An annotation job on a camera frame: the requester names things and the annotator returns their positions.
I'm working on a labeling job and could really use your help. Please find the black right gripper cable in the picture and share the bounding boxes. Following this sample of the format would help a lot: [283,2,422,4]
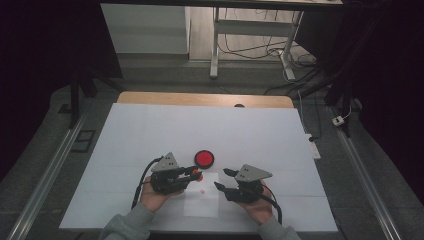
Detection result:
[256,186,284,226]

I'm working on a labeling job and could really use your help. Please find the person's right hand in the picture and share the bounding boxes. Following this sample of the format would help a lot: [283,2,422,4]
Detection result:
[236,179,275,226]

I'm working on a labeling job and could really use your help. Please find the red ink pad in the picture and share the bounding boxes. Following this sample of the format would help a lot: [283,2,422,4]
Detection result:
[194,149,216,170]

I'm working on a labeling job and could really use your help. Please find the white table cover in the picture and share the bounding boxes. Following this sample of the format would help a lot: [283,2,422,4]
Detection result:
[59,102,339,233]

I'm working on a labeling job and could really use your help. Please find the aluminium rail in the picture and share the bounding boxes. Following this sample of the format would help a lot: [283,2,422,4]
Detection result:
[6,109,91,240]
[328,106,404,240]

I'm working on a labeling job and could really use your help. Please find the white-legged desk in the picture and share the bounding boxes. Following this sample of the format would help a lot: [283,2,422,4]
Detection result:
[99,0,344,82]

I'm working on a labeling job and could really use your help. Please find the white power strip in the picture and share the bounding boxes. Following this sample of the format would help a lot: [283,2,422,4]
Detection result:
[305,133,322,160]

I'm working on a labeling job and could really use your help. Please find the white paper sheet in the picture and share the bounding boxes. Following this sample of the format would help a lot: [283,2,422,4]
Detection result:
[183,171,220,219]

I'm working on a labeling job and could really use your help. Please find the thick black floor cable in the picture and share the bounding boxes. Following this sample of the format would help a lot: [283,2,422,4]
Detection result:
[264,68,321,96]

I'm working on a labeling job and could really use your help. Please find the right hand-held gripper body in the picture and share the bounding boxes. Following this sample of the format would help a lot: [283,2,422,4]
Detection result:
[225,164,274,205]

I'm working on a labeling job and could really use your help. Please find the black floor frame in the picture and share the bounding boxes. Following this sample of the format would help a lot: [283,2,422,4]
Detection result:
[70,129,97,154]

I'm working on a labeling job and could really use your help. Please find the white cabinet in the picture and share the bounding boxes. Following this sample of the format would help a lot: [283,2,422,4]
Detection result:
[100,3,191,55]

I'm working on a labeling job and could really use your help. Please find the person's left hand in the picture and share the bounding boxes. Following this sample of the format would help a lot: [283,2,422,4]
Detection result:
[139,175,186,214]

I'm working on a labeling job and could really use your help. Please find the black curtain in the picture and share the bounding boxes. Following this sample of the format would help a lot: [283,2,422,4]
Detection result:
[296,0,424,201]
[0,0,123,181]

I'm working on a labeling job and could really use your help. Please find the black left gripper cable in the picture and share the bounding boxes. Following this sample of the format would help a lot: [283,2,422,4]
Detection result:
[131,156,165,211]

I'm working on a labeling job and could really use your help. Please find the black metal stand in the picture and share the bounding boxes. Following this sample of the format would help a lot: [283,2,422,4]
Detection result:
[68,64,126,130]
[293,0,384,138]

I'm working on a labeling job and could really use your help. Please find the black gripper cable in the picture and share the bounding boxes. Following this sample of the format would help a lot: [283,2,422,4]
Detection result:
[256,186,284,226]
[131,156,165,211]

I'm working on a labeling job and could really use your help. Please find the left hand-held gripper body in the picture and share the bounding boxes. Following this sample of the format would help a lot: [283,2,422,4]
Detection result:
[149,152,189,196]

